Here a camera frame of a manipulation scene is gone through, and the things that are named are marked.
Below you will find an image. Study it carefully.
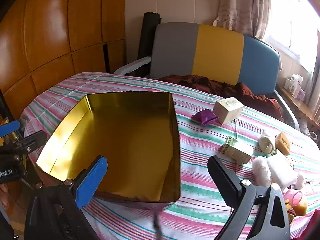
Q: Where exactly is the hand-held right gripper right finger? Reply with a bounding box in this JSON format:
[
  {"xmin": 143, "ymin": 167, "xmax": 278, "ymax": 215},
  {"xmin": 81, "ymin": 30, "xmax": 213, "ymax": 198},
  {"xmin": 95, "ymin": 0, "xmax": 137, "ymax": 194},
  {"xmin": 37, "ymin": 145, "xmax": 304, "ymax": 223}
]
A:
[{"xmin": 207, "ymin": 156, "xmax": 292, "ymax": 240}]

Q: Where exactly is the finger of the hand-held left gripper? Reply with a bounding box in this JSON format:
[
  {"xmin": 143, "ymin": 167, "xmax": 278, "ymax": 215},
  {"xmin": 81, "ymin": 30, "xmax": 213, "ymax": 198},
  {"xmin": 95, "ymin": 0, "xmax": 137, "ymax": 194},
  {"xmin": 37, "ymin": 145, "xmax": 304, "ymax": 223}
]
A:
[
  {"xmin": 12, "ymin": 131, "xmax": 48, "ymax": 152},
  {"xmin": 0, "ymin": 120, "xmax": 20, "ymax": 138}
]

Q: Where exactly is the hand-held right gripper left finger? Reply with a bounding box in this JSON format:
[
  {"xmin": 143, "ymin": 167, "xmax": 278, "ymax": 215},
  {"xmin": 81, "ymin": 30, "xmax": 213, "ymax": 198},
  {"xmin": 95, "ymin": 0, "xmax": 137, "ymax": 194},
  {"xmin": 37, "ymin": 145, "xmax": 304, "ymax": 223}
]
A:
[{"xmin": 24, "ymin": 156, "xmax": 108, "ymax": 240}]

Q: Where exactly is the gold tin box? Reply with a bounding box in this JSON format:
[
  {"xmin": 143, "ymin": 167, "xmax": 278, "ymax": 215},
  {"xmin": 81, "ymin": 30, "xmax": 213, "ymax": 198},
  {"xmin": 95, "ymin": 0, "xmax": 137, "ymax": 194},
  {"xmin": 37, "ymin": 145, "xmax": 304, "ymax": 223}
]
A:
[{"xmin": 36, "ymin": 92, "xmax": 181, "ymax": 203}]

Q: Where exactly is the pink hair roller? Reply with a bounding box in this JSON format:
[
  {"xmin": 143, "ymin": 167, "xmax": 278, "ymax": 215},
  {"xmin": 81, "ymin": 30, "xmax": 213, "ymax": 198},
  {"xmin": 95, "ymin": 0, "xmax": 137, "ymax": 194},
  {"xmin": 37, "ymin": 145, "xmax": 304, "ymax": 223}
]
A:
[{"xmin": 282, "ymin": 189, "xmax": 303, "ymax": 207}]

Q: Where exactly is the green beige carton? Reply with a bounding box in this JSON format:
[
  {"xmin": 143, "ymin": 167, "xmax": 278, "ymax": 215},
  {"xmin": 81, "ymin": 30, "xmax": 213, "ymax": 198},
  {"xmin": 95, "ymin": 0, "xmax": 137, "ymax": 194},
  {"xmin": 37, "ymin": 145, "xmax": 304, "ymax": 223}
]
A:
[{"xmin": 220, "ymin": 136, "xmax": 253, "ymax": 164}]

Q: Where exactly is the striped bed sheet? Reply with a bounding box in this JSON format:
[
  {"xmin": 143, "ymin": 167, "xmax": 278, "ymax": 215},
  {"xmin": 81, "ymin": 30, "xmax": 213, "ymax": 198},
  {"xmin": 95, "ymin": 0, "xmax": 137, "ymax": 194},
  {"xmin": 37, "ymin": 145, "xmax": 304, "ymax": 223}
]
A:
[{"xmin": 20, "ymin": 72, "xmax": 320, "ymax": 240}]

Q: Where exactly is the rolled cream cloth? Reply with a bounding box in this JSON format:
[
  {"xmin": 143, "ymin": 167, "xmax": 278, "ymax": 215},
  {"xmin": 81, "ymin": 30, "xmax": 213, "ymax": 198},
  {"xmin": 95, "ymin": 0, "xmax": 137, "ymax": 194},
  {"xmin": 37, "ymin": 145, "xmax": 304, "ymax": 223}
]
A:
[{"xmin": 259, "ymin": 132, "xmax": 276, "ymax": 154}]

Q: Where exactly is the white foam sponge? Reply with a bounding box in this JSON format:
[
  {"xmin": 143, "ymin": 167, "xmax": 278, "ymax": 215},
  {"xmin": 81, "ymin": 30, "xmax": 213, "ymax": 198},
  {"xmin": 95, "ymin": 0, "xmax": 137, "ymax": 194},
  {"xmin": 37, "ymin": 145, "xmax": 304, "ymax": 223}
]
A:
[{"xmin": 266, "ymin": 152, "xmax": 298, "ymax": 189}]

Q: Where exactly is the purple snack packet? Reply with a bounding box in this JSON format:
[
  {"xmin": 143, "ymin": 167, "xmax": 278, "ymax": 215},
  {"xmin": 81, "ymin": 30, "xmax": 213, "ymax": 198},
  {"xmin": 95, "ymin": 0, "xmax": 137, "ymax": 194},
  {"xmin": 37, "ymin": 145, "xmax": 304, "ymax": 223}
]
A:
[{"xmin": 192, "ymin": 109, "xmax": 218, "ymax": 126}]

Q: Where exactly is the tan sponge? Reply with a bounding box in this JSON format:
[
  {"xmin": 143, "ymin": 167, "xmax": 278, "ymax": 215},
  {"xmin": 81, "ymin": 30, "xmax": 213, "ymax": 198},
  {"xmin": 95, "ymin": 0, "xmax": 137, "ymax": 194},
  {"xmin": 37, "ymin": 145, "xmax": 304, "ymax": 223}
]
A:
[{"xmin": 275, "ymin": 131, "xmax": 291, "ymax": 156}]

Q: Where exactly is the dark red blanket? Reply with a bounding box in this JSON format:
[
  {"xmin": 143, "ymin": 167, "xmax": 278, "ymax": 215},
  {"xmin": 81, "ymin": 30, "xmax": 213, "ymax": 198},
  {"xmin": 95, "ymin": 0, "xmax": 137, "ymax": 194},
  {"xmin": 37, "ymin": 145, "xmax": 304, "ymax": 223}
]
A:
[{"xmin": 157, "ymin": 74, "xmax": 284, "ymax": 122}]

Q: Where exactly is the wooden shelf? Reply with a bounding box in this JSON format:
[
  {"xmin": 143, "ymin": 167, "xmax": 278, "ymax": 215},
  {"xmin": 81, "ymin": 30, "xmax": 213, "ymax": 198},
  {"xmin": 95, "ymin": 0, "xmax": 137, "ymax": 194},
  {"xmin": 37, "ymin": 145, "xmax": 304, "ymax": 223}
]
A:
[{"xmin": 276, "ymin": 85, "xmax": 320, "ymax": 130}]

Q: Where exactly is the wooden wardrobe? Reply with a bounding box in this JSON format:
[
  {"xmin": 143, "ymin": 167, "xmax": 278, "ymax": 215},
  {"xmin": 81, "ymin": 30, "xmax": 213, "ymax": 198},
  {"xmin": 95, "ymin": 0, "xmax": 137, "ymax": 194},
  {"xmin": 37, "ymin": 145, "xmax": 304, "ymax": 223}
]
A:
[{"xmin": 0, "ymin": 0, "xmax": 127, "ymax": 120}]

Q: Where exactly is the white carton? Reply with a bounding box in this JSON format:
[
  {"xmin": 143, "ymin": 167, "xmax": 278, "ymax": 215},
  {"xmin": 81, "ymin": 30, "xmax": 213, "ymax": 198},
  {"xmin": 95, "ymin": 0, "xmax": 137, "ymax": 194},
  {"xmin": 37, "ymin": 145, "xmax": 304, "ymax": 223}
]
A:
[{"xmin": 285, "ymin": 74, "xmax": 303, "ymax": 98}]

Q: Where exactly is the grey yellow blue chair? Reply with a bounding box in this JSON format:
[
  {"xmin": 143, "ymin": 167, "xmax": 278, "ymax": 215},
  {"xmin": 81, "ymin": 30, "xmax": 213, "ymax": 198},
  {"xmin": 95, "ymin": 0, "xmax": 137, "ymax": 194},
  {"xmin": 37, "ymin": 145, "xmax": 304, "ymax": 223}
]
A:
[{"xmin": 114, "ymin": 22, "xmax": 300, "ymax": 130}]

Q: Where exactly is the black rolled mat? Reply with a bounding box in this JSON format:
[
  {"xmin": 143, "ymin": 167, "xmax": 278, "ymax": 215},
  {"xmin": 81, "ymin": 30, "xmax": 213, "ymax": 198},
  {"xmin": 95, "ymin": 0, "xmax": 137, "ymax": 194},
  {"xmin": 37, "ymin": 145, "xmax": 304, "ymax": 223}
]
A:
[{"xmin": 139, "ymin": 12, "xmax": 162, "ymax": 77}]

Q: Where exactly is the beige patterned curtain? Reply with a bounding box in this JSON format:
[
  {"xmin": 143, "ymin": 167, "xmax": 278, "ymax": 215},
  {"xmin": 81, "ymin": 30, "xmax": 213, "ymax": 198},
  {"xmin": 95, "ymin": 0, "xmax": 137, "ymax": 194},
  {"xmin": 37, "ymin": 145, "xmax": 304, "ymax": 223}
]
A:
[{"xmin": 212, "ymin": 0, "xmax": 272, "ymax": 39}]

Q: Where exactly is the window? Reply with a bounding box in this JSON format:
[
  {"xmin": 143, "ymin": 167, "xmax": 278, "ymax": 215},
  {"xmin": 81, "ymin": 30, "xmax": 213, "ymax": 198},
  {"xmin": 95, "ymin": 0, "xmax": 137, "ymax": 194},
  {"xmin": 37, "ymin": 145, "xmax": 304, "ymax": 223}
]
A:
[{"xmin": 262, "ymin": 0, "xmax": 320, "ymax": 73}]

